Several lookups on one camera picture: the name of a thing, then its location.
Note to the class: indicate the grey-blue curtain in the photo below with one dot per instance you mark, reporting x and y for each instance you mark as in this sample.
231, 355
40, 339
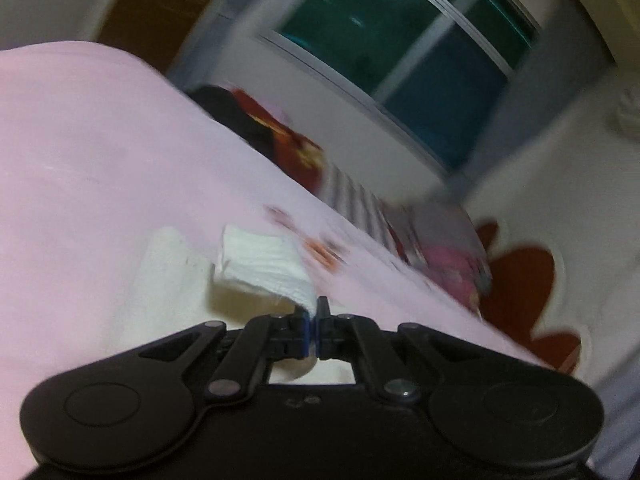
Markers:
560, 85
615, 410
215, 35

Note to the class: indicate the pink floral bedsheet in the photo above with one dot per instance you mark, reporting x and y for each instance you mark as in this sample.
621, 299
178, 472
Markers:
100, 160

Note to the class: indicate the red petal-shaped headboard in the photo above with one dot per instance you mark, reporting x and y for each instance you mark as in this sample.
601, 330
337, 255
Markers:
525, 285

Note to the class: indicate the brown wooden door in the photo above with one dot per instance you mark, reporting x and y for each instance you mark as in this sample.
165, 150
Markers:
160, 5

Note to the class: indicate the purple striped pillow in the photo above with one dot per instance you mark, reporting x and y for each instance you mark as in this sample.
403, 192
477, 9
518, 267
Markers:
352, 200

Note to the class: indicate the small pink cloth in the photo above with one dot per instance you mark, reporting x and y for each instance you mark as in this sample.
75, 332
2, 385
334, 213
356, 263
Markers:
277, 110

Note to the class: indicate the black cloth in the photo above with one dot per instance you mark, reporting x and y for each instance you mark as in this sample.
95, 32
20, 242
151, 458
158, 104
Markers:
225, 115

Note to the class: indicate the stack of folded clothes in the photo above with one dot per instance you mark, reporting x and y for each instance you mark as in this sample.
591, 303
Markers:
445, 255

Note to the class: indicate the red floral blanket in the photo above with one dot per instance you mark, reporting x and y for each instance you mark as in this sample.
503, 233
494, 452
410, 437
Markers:
295, 155

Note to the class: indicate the sliding glass window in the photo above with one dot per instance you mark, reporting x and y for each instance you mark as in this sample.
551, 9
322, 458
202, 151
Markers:
400, 35

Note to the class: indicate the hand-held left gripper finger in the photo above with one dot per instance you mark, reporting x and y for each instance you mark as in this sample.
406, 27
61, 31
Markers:
315, 341
305, 341

